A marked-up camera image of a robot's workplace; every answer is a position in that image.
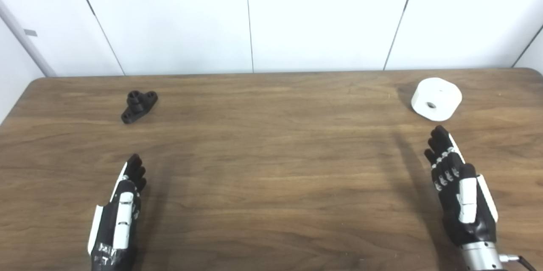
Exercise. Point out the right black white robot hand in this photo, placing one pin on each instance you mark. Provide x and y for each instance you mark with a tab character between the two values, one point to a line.
449	194

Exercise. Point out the gray wall corner trim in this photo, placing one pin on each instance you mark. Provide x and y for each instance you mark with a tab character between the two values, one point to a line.
25	37

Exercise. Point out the dark wall panel hinge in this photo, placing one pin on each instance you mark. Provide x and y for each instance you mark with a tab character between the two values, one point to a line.
90	7

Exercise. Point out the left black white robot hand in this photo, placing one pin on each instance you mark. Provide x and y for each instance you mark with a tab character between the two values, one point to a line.
106	228

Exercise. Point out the small gray wall tag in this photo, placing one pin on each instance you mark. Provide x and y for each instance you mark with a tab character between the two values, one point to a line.
30	32

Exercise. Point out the black plastic holder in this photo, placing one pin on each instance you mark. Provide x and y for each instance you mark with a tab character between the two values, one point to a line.
136	107

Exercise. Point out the white plastic block with holes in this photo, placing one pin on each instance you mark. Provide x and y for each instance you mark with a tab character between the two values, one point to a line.
441	93

